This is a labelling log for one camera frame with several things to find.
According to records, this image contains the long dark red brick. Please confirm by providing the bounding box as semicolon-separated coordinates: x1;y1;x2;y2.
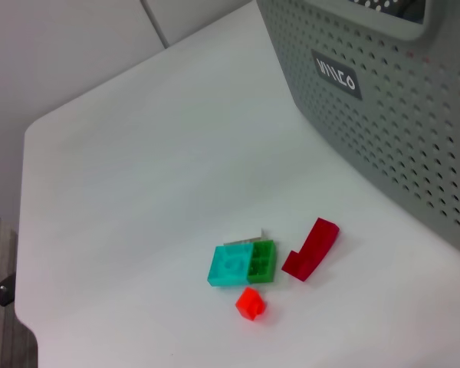
281;217;340;283

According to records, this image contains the tiny red brick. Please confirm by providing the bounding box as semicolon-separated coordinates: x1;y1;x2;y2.
235;287;268;321

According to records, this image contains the grey perforated storage bin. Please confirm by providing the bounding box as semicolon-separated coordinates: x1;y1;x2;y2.
255;0;460;265

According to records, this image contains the narrow white brick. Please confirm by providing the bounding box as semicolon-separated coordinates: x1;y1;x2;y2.
222;226;265;246

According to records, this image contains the teal plate brick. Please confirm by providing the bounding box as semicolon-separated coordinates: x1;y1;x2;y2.
206;245;254;288

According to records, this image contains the green brick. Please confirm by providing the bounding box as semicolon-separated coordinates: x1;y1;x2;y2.
247;239;278;285

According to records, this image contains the grey table leg foot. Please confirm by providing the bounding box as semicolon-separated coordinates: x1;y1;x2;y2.
0;271;17;307

